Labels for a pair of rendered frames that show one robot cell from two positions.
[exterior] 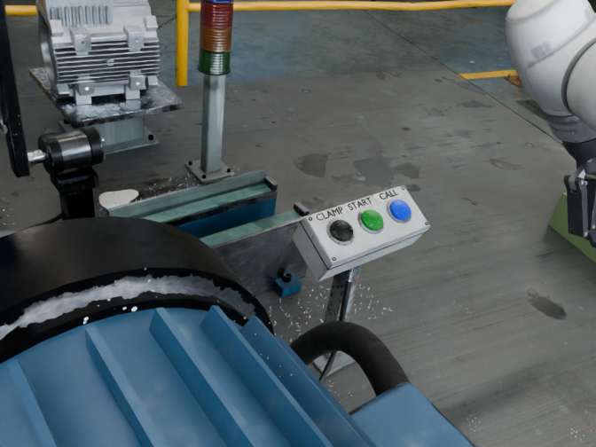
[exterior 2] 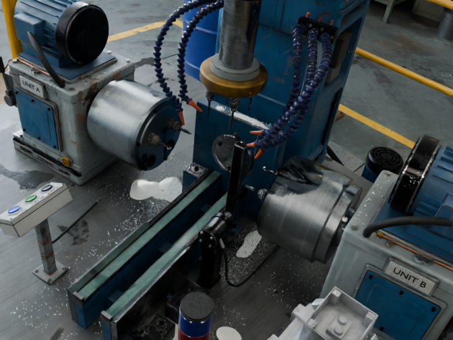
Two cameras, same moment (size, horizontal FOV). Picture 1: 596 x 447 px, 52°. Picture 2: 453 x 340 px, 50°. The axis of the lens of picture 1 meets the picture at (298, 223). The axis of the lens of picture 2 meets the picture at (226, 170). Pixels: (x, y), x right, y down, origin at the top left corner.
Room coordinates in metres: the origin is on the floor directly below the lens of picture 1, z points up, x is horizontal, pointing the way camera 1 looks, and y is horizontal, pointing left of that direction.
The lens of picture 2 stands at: (1.60, 0.04, 1.94)
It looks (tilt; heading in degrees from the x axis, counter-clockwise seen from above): 39 degrees down; 159
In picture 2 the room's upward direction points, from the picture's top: 8 degrees clockwise
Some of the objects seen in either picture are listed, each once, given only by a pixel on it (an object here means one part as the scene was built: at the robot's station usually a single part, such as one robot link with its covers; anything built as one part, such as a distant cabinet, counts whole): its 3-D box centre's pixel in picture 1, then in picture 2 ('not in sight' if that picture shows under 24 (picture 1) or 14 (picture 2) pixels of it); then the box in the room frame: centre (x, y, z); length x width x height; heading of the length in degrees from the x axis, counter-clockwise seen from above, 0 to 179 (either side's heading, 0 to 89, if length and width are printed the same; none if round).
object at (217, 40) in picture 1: (215, 35); not in sight; (1.13, 0.21, 1.10); 0.06 x 0.06 x 0.04
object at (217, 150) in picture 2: not in sight; (231, 155); (0.49, 0.49, 1.01); 0.15 x 0.02 x 0.15; 41
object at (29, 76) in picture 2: not in sight; (72, 105); (0.10, 0.02, 0.99); 0.35 x 0.31 x 0.37; 41
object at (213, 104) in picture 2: not in sight; (240, 156); (0.44, 0.53, 0.97); 0.30 x 0.11 x 0.34; 41
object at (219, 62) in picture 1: (214, 58); not in sight; (1.13, 0.21, 1.05); 0.06 x 0.06 x 0.04
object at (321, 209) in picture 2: not in sight; (317, 213); (0.80, 0.63, 1.04); 0.41 x 0.25 x 0.25; 41
